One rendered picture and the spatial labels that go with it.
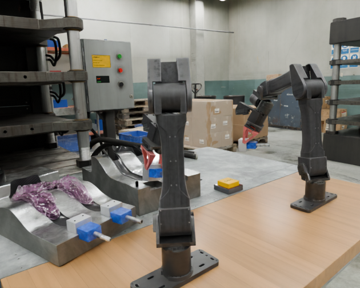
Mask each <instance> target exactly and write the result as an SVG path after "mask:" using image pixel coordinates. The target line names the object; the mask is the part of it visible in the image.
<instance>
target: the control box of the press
mask: <svg viewBox="0 0 360 288"><path fill-rule="evenodd" d="M80 41H81V53H82V65H83V70H86V71H87V73H88V80H87V81H86V82H84V84H85V96H86V108H87V118H89V119H90V112H92V111H93V112H94V113H97V114H98V115H99V116H100V118H101V119H102V124H103V137H108V138H114V139H116V133H115V117H116V115H117V113H118V111H122V110H124V109H133V108H134V90H133V72H132V61H131V43H130V42H125V41H109V40H100V39H83V38H82V39H80ZM104 150H105V151H106V150H107V153H108V155H109V156H110V158H111V159H112V160H114V151H113V148H112V146H111V147H107V148H105V149H104Z"/></svg>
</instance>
